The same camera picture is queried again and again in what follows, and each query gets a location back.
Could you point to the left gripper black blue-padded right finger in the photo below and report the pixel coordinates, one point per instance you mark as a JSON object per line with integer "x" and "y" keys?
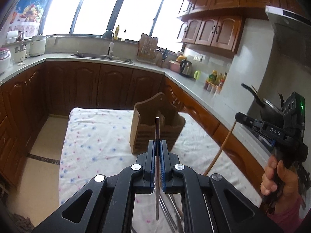
{"x": 210, "y": 203}

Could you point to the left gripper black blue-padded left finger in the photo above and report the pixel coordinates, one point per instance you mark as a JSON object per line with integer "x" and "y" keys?
{"x": 105, "y": 204}

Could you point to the steel chopstick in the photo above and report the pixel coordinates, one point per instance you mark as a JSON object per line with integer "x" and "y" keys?
{"x": 177, "y": 210}
{"x": 157, "y": 168}
{"x": 167, "y": 215}

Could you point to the person's right hand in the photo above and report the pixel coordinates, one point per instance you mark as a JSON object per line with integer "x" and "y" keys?
{"x": 275, "y": 177}

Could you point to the black wok on stove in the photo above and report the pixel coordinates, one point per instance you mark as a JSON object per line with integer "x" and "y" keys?
{"x": 268, "y": 112}

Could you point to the oil bottles group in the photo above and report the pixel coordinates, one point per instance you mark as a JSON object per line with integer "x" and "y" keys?
{"x": 215, "y": 82}

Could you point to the green cup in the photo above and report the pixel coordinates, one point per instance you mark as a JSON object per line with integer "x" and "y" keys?
{"x": 197, "y": 74}

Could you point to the range hood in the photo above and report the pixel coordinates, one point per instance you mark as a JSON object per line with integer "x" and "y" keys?
{"x": 287, "y": 25}

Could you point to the steel electric kettle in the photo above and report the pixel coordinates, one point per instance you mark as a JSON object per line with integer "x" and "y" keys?
{"x": 185, "y": 68}

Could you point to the lower wooden cabinets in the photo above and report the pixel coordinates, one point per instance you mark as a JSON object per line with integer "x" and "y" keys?
{"x": 56, "y": 87}

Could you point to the wooden cabinets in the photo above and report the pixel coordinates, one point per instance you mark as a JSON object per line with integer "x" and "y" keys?
{"x": 56, "y": 87}
{"x": 218, "y": 23}

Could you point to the upper wooden cabinets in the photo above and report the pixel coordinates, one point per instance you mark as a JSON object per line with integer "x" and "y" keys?
{"x": 218, "y": 23}

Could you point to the wooden cutting board rack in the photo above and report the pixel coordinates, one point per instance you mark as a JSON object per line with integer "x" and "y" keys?
{"x": 147, "y": 49}

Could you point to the yellow bottle on sill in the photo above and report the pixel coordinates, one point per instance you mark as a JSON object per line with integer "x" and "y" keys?
{"x": 116, "y": 32}

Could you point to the small white blender appliance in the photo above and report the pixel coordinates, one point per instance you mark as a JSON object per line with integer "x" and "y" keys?
{"x": 20, "y": 53}

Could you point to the white red rice cooker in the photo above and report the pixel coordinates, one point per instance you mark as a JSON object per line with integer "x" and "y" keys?
{"x": 5, "y": 57}

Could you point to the fruit poster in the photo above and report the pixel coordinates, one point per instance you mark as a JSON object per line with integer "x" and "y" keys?
{"x": 27, "y": 16}

